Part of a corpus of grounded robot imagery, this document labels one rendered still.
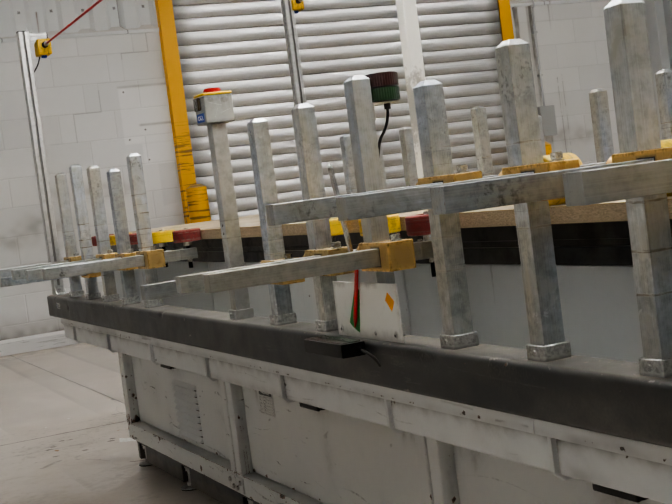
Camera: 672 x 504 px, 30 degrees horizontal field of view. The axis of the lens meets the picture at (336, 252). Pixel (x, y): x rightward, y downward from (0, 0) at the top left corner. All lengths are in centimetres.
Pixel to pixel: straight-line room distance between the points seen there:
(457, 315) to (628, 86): 58
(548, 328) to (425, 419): 47
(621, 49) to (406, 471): 148
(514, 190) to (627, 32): 26
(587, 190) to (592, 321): 91
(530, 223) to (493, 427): 38
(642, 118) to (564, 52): 1062
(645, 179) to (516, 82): 60
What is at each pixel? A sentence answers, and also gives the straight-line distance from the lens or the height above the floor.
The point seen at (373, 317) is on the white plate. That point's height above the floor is 74.
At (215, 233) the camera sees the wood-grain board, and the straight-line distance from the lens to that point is 347.
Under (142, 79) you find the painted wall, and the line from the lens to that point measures 1036.
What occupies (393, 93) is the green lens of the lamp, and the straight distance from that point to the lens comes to 219.
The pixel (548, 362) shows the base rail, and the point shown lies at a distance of 174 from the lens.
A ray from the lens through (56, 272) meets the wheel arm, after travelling 348.
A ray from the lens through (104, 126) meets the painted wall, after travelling 1024.
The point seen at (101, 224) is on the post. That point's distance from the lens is 406.
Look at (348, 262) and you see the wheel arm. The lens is 211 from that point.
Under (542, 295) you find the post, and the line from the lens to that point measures 174.
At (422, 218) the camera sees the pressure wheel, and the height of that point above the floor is 90.
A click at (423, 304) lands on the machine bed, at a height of 72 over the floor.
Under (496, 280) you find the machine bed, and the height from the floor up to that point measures 77.
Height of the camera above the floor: 98
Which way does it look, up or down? 3 degrees down
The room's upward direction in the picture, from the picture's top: 7 degrees counter-clockwise
